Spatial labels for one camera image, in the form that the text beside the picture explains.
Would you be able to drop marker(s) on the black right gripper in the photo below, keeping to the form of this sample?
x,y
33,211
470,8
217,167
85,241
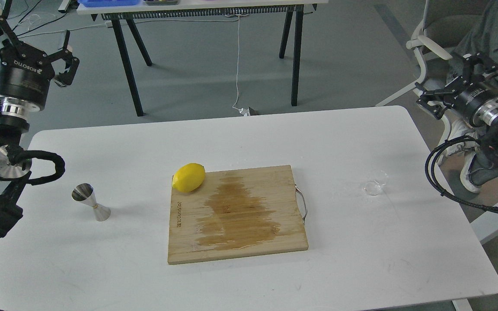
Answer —
x,y
477,103

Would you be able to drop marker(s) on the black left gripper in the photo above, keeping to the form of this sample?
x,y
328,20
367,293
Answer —
x,y
20,77

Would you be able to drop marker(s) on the small clear glass cup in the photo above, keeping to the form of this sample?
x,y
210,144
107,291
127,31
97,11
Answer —
x,y
376,182

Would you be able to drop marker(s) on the steel double jigger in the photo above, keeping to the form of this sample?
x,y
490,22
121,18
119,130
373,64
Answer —
x,y
84,193

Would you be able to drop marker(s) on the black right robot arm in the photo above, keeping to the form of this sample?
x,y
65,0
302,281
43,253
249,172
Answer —
x,y
484,164

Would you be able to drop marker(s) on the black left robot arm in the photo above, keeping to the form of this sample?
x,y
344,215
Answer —
x,y
20,167

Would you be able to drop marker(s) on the blue plastic tray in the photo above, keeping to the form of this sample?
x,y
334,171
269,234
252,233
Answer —
x,y
107,3

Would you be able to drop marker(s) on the yellow lemon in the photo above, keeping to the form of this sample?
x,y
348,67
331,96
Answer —
x,y
188,178

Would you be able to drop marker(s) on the bamboo cutting board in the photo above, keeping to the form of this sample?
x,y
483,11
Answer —
x,y
235,214

